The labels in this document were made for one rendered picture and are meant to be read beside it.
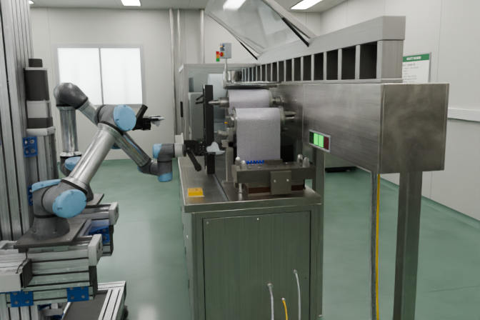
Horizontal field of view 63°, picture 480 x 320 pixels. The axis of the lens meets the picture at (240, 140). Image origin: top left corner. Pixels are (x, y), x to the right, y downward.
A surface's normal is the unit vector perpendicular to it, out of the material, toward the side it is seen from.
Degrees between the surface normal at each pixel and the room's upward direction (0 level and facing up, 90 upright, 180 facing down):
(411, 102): 90
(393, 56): 90
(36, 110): 90
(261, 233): 90
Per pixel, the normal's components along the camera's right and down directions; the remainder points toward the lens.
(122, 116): 0.84, -0.04
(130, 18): 0.18, 0.14
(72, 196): 0.73, 0.18
